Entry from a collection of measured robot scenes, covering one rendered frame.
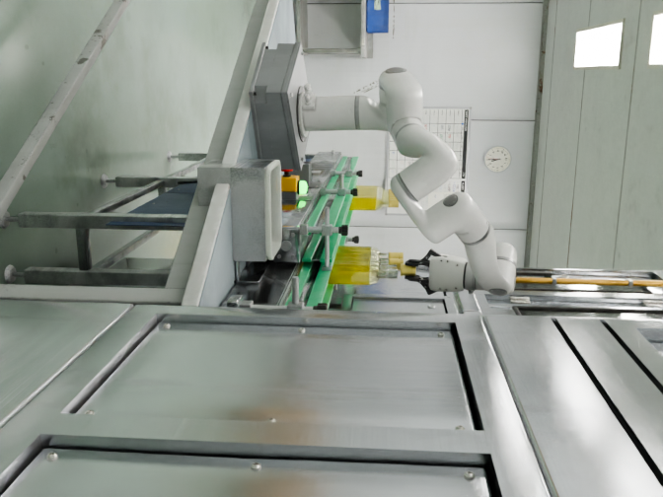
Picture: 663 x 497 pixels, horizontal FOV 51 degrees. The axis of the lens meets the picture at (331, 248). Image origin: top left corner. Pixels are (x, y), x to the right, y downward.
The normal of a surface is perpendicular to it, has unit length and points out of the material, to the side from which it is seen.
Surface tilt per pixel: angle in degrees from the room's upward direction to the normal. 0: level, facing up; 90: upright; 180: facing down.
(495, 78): 90
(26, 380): 90
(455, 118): 90
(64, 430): 90
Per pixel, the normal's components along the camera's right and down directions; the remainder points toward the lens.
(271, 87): -0.04, -0.70
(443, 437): 0.00, -0.97
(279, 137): -0.07, 0.71
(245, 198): -0.08, 0.24
